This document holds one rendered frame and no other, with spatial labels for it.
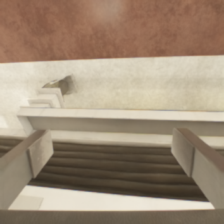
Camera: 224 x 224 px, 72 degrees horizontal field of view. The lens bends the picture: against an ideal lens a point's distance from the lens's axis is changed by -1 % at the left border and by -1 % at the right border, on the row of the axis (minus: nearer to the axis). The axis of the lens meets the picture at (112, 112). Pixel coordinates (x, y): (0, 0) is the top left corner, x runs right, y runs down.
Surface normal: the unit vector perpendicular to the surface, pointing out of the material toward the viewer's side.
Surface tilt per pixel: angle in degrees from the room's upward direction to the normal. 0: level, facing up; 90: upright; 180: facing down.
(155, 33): 0
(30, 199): 90
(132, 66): 0
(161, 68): 0
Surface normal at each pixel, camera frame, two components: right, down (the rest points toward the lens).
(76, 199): -0.07, -0.79
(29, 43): -0.12, 0.62
